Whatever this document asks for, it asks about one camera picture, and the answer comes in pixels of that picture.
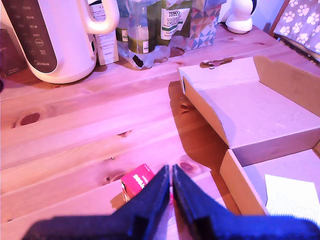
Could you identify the white paper sheet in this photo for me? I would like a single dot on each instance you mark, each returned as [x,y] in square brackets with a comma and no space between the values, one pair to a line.
[290,195]

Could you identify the Tesco Ashbeck water bottle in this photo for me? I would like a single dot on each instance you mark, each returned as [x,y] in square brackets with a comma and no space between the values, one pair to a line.
[173,22]

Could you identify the clear bottle green label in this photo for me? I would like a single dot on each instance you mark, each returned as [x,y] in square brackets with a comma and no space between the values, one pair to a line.
[141,37]
[122,25]

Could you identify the dark maroon box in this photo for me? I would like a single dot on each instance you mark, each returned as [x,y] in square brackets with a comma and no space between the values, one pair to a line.
[11,52]

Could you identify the open cardboard box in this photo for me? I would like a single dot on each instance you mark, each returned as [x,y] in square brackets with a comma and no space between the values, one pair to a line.
[262,120]

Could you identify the small white printed carton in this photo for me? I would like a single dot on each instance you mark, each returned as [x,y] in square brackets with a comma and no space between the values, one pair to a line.
[107,50]

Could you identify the white Midea kettle appliance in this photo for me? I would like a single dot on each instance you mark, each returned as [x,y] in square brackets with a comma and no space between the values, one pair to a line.
[70,37]

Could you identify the red coffee filter carton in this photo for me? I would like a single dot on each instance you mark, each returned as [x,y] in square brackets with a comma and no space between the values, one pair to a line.
[136,180]

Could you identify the small white round camera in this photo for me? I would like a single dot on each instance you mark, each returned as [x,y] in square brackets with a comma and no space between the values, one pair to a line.
[240,20]

